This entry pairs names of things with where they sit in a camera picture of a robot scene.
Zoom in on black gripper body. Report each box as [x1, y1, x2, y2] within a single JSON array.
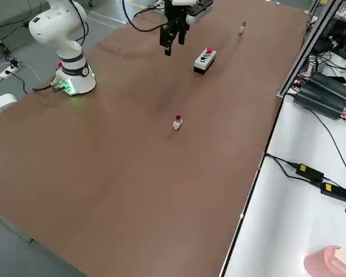
[[162, 0, 195, 30]]

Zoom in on grey emergency stop box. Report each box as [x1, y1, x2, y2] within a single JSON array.
[[193, 47, 217, 77]]

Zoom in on black power supply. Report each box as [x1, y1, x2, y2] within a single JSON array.
[[309, 72, 346, 102], [293, 84, 346, 120]]

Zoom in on white floor power strip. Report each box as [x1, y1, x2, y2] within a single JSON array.
[[0, 64, 21, 80]]

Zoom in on white device yellow label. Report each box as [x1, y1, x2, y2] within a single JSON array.
[[0, 92, 18, 120]]

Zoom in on black power adapter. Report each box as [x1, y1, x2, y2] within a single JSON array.
[[295, 162, 325, 183], [319, 181, 346, 203]]

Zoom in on black cable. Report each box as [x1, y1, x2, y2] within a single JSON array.
[[287, 92, 346, 187], [264, 154, 299, 181], [122, 0, 166, 32]]

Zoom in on red button switch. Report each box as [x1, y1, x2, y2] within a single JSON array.
[[172, 114, 184, 133]]

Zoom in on aluminium frame post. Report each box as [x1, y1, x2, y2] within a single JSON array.
[[276, 0, 344, 98]]

